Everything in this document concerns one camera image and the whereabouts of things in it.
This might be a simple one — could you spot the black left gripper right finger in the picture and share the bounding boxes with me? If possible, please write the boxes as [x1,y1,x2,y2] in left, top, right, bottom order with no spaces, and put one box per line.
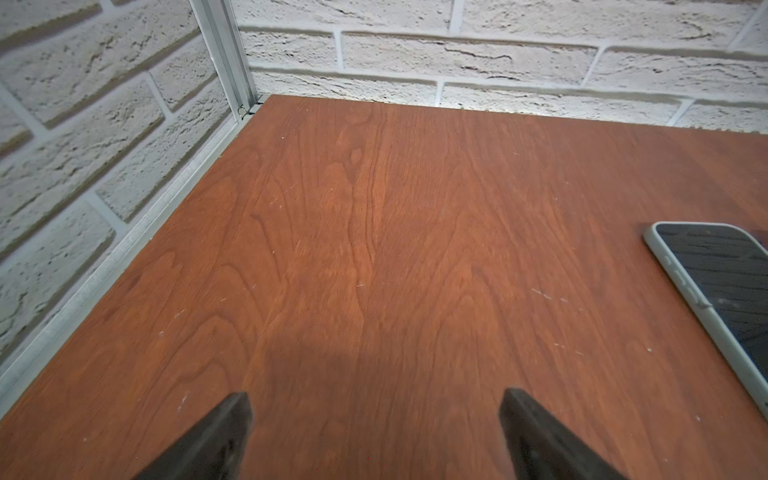
[499,388,624,479]

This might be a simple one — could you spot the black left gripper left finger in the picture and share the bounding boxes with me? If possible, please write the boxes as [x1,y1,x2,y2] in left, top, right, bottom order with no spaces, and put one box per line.
[135,392,253,479]

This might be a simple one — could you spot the green-cased smartphone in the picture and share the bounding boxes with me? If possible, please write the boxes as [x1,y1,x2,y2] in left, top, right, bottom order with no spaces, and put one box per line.
[643,221,767,415]

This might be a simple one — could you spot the aluminium frame post left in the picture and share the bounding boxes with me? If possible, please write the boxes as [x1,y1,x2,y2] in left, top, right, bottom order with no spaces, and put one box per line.
[190,0,259,121]

